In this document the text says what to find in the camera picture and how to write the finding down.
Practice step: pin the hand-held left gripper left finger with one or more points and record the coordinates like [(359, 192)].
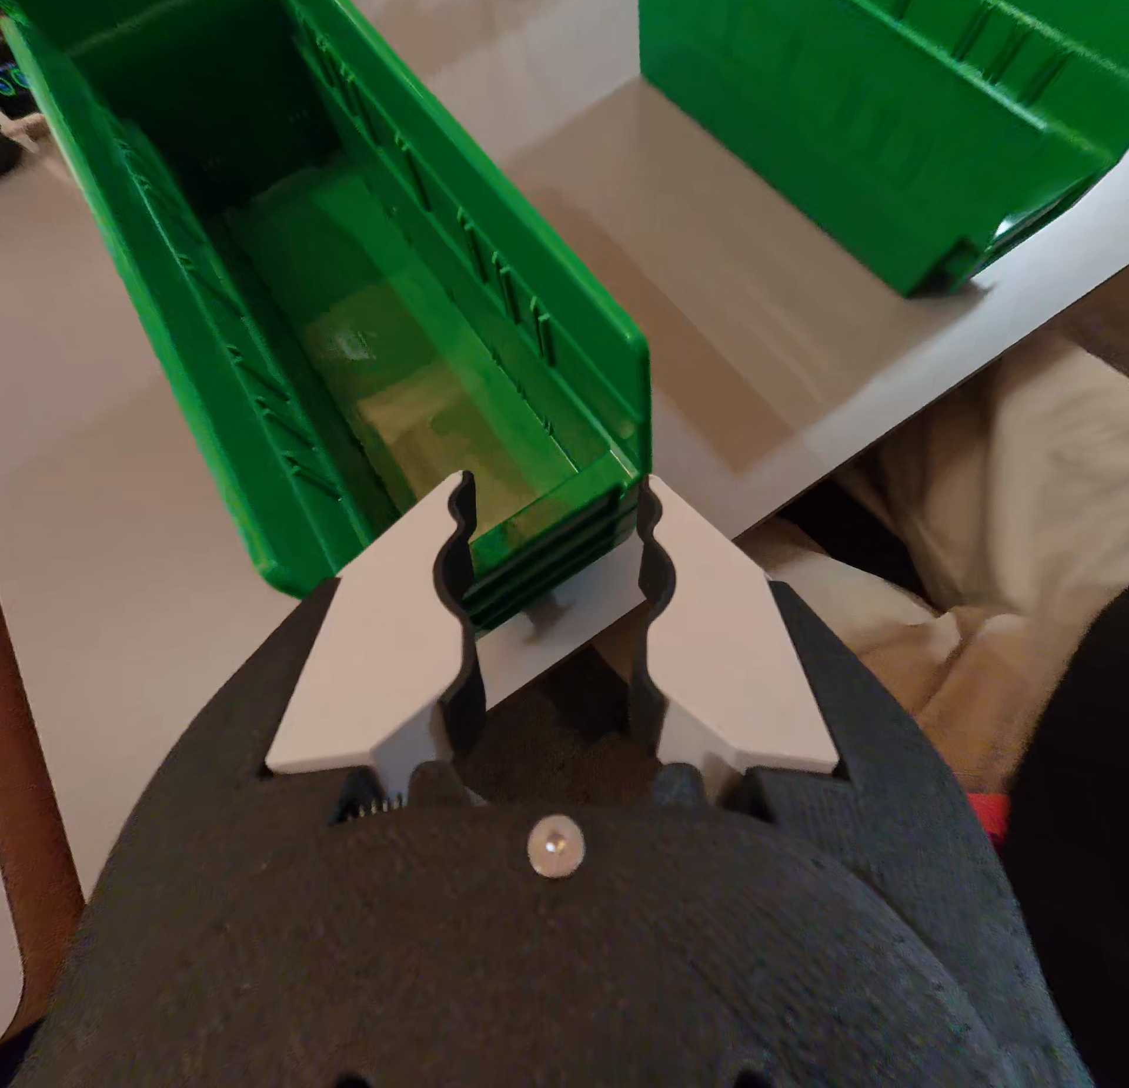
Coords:
[(371, 647)]

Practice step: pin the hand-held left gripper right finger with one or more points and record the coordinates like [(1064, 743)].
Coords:
[(732, 656)]

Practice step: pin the grey desk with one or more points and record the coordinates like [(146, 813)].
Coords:
[(705, 269)]

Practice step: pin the person's beige trousers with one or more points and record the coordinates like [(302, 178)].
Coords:
[(1013, 454)]

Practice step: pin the person's dark sweater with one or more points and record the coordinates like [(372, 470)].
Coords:
[(1076, 841)]

